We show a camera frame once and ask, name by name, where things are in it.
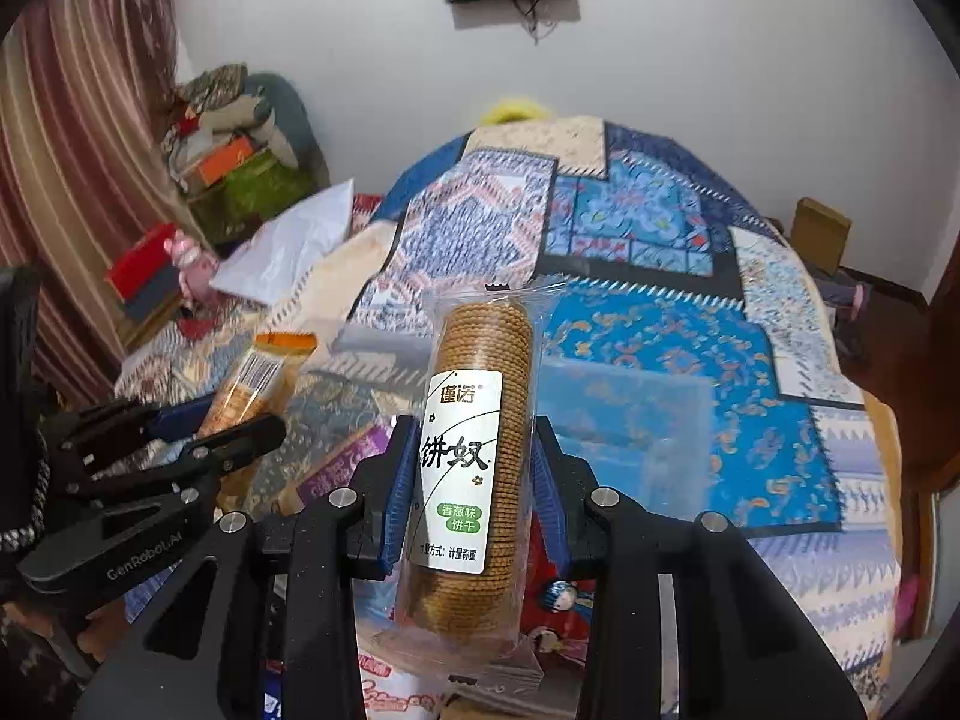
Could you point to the blue patchwork blanket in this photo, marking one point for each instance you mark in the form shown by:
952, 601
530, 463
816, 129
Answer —
750, 405

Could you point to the white label biscuit packet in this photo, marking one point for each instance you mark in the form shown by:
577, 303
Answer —
472, 360

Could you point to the red doll print packet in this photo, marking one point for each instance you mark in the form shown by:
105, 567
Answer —
559, 607

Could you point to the pink and white snack packet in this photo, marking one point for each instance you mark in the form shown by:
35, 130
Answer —
390, 682

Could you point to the clear plastic storage box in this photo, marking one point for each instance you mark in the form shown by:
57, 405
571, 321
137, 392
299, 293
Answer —
637, 420

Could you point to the orange box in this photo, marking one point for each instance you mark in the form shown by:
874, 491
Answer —
225, 157

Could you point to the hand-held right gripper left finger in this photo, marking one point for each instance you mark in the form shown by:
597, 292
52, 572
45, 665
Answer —
399, 495

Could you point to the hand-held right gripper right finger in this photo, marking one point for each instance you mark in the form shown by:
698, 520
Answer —
551, 499

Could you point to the orange top biscuit packet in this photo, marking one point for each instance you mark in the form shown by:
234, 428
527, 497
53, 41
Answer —
251, 382

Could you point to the brown cardboard box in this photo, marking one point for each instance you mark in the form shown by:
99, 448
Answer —
821, 232

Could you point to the striped curtain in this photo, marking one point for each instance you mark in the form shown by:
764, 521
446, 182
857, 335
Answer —
67, 165

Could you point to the dark clothing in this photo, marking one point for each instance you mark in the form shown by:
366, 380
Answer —
851, 315

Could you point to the pile of clothes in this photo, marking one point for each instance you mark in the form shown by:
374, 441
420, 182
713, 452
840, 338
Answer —
240, 105

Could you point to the grey box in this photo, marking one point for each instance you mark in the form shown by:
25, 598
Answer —
150, 300

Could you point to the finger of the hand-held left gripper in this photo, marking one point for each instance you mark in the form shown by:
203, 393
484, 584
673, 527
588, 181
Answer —
112, 427
217, 454

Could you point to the green box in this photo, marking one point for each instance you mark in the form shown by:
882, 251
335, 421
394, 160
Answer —
255, 191

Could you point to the pink doll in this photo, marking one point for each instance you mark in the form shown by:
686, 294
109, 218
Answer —
191, 266

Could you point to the yellow fluffy item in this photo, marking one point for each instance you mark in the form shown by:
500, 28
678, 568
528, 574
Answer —
510, 109

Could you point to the red box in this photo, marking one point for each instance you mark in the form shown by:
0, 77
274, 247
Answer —
142, 259

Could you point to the white plastic bag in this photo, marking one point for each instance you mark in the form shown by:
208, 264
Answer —
289, 240

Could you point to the purple snack packet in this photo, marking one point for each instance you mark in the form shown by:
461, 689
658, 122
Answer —
337, 472

